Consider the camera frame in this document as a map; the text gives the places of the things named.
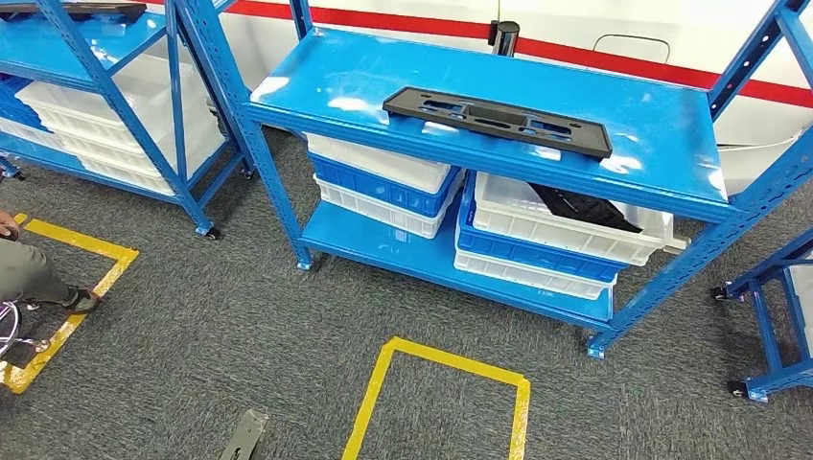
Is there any white car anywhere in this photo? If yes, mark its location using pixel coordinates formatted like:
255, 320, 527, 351
136, 0, 813, 198

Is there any black stanchion post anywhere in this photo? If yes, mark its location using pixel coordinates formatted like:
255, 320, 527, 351
487, 20, 521, 58

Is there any black plastic mounting plate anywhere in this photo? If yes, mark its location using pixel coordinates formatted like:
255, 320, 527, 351
528, 182, 642, 234
382, 85, 615, 160
0, 1, 149, 23

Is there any yellow floor tape square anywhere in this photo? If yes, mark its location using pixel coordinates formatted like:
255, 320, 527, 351
341, 336, 531, 460

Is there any person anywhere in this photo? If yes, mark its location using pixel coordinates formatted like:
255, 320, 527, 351
0, 210, 102, 315

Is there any red barrier belt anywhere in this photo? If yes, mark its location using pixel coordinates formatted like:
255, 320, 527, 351
136, 0, 813, 109

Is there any chrome base stool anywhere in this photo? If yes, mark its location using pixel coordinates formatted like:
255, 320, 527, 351
0, 301, 51, 363

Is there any blue steel shelf rack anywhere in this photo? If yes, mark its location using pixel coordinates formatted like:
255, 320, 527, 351
0, 0, 255, 242
709, 228, 813, 404
174, 0, 813, 361

